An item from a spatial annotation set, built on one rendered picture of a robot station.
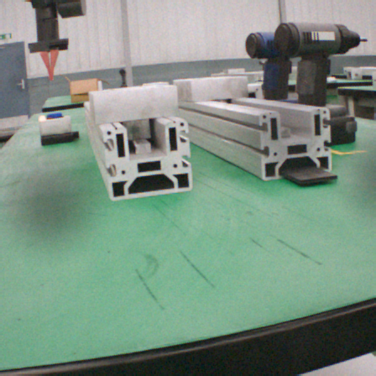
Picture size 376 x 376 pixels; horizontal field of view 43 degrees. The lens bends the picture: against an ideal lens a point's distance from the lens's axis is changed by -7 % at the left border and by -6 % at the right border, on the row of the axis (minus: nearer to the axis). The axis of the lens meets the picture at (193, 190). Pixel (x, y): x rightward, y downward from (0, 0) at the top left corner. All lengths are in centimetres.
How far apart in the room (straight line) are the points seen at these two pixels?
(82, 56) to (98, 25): 86
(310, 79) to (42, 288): 63
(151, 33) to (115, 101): 1192
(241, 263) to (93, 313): 12
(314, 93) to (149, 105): 33
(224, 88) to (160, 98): 30
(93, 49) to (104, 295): 1206
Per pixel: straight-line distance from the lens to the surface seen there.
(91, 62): 1235
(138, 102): 65
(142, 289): 35
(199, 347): 28
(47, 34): 124
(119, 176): 59
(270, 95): 109
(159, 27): 1262
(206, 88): 93
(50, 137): 123
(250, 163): 67
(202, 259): 39
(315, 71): 88
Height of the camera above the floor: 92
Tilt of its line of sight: 14 degrees down
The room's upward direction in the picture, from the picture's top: 4 degrees counter-clockwise
